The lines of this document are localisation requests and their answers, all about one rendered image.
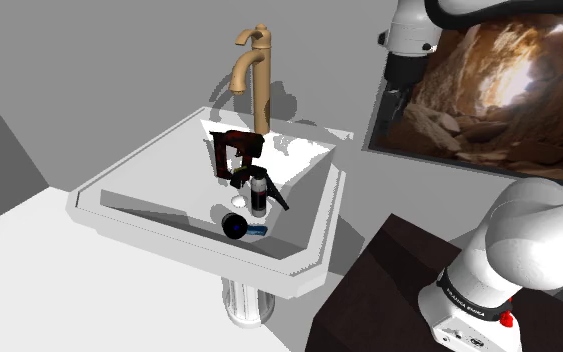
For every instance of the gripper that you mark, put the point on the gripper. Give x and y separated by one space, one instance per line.
405 70

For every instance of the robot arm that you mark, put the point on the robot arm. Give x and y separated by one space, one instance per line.
524 244

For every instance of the tan tall faucet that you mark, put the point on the tan tall faucet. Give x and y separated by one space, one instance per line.
261 97

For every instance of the black and white spray bottle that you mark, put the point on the black and white spray bottle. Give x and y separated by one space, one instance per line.
258 195

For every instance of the dark red power tool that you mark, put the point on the dark red power tool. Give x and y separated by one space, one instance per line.
222 151

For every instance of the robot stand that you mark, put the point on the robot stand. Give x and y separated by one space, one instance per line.
383 282

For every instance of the cave wall picture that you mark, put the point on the cave wall picture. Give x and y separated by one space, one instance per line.
495 107

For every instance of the white pedestal sink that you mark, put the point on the white pedestal sink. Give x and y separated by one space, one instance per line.
164 170

